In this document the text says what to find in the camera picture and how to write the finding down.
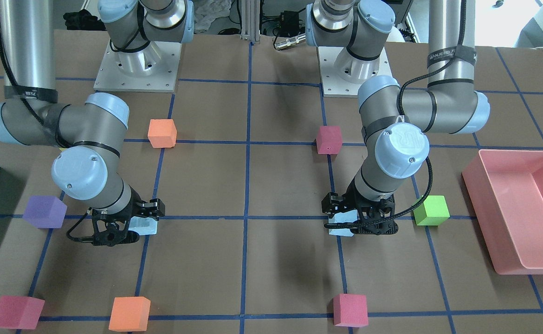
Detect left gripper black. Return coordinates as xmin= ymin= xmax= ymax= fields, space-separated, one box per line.
xmin=322 ymin=192 xmax=399 ymax=235

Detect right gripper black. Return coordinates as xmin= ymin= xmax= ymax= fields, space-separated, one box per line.
xmin=88 ymin=198 xmax=166 ymax=246

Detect light blue block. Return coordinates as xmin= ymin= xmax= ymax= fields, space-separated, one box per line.
xmin=328 ymin=209 xmax=358 ymax=237
xmin=129 ymin=217 xmax=158 ymax=236

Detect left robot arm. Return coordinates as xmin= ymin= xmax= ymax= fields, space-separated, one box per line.
xmin=322 ymin=0 xmax=490 ymax=235

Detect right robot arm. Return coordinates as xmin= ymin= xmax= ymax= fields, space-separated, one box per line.
xmin=0 ymin=0 xmax=194 ymax=247

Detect purple block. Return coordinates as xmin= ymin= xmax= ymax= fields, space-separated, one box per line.
xmin=22 ymin=195 xmax=67 ymax=229

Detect green block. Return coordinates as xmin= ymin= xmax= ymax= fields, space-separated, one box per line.
xmin=413 ymin=195 xmax=450 ymax=226

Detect pink block front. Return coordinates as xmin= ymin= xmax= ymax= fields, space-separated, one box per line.
xmin=332 ymin=293 xmax=369 ymax=328
xmin=0 ymin=295 xmax=45 ymax=330

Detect pink block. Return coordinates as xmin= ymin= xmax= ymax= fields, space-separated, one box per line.
xmin=332 ymin=293 xmax=369 ymax=328
xmin=0 ymin=295 xmax=45 ymax=330
xmin=316 ymin=126 xmax=343 ymax=155

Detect orange block front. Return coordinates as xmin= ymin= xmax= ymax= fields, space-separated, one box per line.
xmin=109 ymin=296 xmax=151 ymax=332

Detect orange block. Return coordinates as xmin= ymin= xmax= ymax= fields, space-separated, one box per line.
xmin=147 ymin=119 xmax=177 ymax=148
xmin=109 ymin=296 xmax=151 ymax=332

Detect pink block back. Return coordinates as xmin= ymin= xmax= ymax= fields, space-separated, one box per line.
xmin=316 ymin=126 xmax=343 ymax=155

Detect orange block back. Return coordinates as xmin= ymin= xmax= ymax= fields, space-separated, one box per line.
xmin=147 ymin=119 xmax=177 ymax=148

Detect pink tray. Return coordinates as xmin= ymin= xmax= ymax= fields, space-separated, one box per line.
xmin=462 ymin=149 xmax=543 ymax=275

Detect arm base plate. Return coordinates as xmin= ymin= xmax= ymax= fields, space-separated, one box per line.
xmin=317 ymin=46 xmax=392 ymax=98
xmin=94 ymin=42 xmax=182 ymax=93

